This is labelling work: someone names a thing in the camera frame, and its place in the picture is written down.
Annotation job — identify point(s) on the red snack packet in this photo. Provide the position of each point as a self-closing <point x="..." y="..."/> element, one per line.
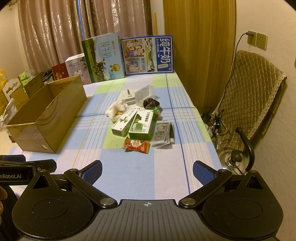
<point x="136" y="145"/>

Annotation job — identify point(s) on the green milk carton box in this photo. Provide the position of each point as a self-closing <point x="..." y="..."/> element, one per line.
<point x="104" y="58"/>

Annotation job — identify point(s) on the clear crumpled plastic bag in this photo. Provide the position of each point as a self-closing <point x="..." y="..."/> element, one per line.
<point x="9" y="111"/>

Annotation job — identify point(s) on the white carved chair back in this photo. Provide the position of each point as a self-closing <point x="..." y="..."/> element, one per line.
<point x="11" y="89"/>

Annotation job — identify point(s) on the wooden slats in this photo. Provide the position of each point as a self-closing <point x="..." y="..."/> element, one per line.
<point x="155" y="23"/>

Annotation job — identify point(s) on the blue milk carton box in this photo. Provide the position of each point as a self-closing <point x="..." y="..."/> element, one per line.
<point x="148" y="55"/>

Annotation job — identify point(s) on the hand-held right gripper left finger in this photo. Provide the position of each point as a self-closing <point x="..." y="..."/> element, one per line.
<point x="92" y="172"/>

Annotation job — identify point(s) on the green tissue packs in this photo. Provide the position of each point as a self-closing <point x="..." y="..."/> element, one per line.
<point x="25" y="77"/>

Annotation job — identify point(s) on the yellow curtain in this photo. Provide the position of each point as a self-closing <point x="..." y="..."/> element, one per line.
<point x="198" y="46"/>

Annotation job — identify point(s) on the white charger adapter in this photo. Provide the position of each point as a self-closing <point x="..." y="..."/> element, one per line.
<point x="128" y="97"/>

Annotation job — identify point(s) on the yellow plastic bag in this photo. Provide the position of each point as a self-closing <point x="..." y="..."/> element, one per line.
<point x="2" y="74"/>

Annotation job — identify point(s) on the person's left hand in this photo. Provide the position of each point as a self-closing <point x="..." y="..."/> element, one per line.
<point x="2" y="193"/>

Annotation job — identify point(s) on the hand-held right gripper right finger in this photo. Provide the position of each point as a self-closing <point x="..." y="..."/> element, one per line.
<point x="203" y="172"/>

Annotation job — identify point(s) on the stacked cardboard boxes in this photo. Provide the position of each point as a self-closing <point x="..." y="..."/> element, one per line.
<point x="33" y="85"/>

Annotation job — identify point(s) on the white and green medicine box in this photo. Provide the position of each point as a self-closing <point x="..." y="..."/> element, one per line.
<point x="122" y="125"/>

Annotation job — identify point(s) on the white appliance box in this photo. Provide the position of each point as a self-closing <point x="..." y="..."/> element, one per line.
<point x="76" y="67"/>

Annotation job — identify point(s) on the clear plastic sachet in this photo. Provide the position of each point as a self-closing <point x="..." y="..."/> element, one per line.
<point x="160" y="133"/>

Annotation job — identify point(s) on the wall socket plate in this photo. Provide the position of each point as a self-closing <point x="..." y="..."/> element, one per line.
<point x="260" y="40"/>

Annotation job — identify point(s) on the dark hair scrunchie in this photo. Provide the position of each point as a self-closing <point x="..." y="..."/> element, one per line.
<point x="151" y="103"/>

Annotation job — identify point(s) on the white knit cloth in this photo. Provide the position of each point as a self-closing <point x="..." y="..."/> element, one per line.
<point x="114" y="107"/>

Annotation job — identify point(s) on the clear plastic box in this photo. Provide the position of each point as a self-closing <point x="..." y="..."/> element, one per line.
<point x="144" y="93"/>

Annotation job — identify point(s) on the black and white marker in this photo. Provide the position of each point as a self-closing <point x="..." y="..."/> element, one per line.
<point x="172" y="134"/>

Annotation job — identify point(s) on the brown sheer curtain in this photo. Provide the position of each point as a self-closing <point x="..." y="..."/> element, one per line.
<point x="69" y="27"/>

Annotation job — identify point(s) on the red gift box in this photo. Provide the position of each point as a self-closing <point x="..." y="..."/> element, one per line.
<point x="59" y="71"/>

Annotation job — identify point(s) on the brown cardboard box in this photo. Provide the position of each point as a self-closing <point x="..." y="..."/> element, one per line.
<point x="41" y="129"/>

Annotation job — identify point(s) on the steel kettle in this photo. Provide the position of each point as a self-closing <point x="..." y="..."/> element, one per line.
<point x="231" y="160"/>

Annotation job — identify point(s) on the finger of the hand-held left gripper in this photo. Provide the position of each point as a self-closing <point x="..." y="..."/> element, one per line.
<point x="47" y="165"/>
<point x="12" y="158"/>

